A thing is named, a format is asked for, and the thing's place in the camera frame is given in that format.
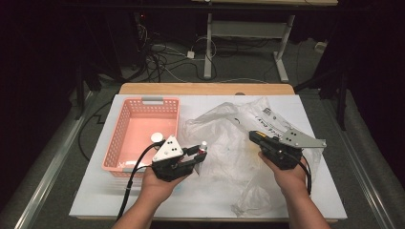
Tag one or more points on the small white-capped bottle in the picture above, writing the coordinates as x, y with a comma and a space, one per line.
156, 137

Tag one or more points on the white table mat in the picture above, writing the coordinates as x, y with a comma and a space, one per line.
197, 105

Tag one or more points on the white power adapter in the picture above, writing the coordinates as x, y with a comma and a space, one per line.
190, 54

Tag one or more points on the person's right hand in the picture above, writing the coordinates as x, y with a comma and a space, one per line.
293, 179

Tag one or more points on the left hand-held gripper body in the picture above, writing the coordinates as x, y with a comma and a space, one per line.
168, 149

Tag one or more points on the black stand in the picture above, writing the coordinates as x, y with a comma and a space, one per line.
341, 101
79, 95

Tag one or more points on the clear plastic smiley bag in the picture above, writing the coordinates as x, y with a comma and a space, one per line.
229, 149

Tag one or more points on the metal floor rail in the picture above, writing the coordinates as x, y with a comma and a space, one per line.
47, 178
366, 184

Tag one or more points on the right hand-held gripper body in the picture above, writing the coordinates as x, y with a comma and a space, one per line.
299, 140

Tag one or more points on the red and white tube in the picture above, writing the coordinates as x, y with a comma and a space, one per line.
203, 145

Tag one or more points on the white desk frame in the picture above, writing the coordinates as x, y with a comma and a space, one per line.
208, 47

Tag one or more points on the person's left hand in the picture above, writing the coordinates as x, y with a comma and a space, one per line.
159, 187

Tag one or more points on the pink plastic basket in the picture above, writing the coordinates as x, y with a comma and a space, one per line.
137, 127

